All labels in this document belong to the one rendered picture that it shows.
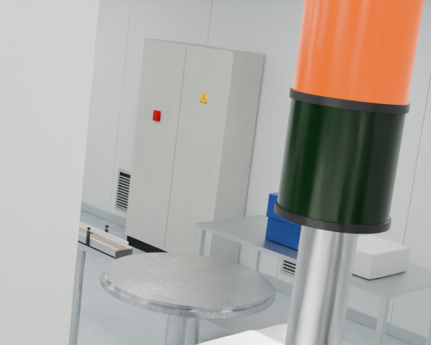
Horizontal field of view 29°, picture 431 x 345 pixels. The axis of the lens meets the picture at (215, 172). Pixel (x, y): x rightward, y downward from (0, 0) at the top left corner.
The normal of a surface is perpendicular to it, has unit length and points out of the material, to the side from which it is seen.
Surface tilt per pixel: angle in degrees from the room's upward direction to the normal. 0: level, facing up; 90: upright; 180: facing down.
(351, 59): 90
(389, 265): 90
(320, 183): 90
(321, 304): 90
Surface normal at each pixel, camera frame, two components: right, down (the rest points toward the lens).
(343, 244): 0.38, 0.21
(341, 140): -0.23, 0.15
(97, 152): -0.70, 0.04
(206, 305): 0.11, -0.98
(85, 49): 0.70, 0.21
